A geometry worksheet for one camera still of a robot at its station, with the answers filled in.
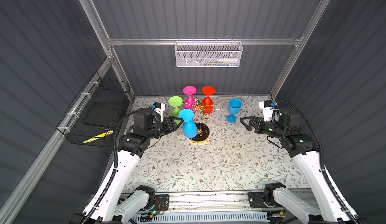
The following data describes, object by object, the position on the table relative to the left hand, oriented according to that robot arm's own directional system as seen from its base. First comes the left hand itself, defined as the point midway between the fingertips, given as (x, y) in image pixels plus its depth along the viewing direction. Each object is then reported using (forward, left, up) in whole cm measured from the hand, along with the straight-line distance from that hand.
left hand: (180, 121), depth 69 cm
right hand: (-1, -32, 0) cm, 32 cm away
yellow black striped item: (-3, +36, -4) cm, 36 cm away
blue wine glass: (+2, -4, -8) cm, 9 cm away
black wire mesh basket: (+4, +41, -1) cm, 42 cm away
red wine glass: (+18, -15, -7) cm, 24 cm away
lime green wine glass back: (+14, +3, -1) cm, 14 cm away
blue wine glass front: (+20, -33, -14) cm, 41 cm away
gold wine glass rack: (+14, -13, -28) cm, 34 cm away
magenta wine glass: (+19, -5, -8) cm, 21 cm away
